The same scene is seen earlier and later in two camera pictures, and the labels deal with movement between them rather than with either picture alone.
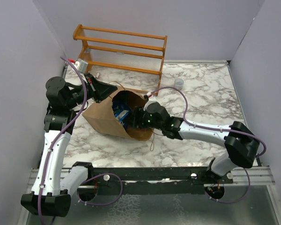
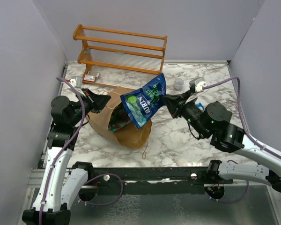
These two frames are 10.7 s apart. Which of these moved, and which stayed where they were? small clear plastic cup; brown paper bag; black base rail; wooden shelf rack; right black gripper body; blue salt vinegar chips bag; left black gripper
Moved: blue salt vinegar chips bag; brown paper bag; right black gripper body; left black gripper
Stayed: wooden shelf rack; small clear plastic cup; black base rail
